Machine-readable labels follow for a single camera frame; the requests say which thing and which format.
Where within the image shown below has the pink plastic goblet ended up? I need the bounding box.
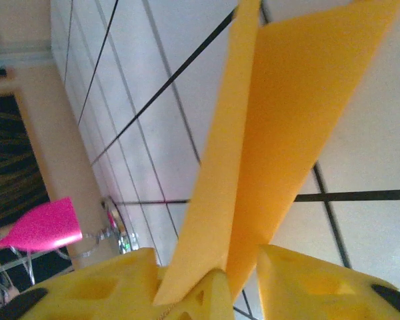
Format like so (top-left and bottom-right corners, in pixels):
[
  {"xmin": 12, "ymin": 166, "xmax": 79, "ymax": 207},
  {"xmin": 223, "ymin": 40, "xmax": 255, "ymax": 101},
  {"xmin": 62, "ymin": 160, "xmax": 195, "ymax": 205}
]
[{"xmin": 0, "ymin": 197, "xmax": 83, "ymax": 254}]

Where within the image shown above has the orange paper sheet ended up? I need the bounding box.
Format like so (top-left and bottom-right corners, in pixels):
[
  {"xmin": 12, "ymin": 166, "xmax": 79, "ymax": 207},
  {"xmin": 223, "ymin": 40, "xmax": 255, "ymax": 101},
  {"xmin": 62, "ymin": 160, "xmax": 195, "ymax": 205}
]
[{"xmin": 153, "ymin": 0, "xmax": 400, "ymax": 305}]

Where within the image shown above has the metal wire glass rack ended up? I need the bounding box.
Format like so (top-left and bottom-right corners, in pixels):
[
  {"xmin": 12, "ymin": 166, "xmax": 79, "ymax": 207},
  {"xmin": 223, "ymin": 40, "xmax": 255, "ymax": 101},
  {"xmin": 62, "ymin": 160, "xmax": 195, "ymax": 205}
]
[{"xmin": 0, "ymin": 196, "xmax": 141, "ymax": 314}]

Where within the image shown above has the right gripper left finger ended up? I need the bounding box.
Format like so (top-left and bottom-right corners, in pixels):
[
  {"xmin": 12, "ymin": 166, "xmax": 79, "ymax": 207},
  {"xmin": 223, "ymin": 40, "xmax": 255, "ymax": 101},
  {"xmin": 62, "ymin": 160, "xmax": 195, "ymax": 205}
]
[{"xmin": 0, "ymin": 247, "xmax": 236, "ymax": 320}]

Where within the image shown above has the aluminium frame post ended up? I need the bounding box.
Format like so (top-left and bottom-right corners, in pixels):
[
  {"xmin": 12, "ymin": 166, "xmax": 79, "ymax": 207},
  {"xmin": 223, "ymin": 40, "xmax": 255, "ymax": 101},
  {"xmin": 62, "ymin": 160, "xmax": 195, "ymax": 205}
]
[{"xmin": 0, "ymin": 41, "xmax": 53, "ymax": 69}]

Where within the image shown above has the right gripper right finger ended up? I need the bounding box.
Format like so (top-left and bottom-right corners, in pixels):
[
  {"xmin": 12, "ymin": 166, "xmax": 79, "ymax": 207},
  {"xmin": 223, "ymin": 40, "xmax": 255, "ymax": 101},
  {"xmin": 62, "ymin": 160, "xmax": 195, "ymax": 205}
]
[{"xmin": 255, "ymin": 244, "xmax": 400, "ymax": 320}]

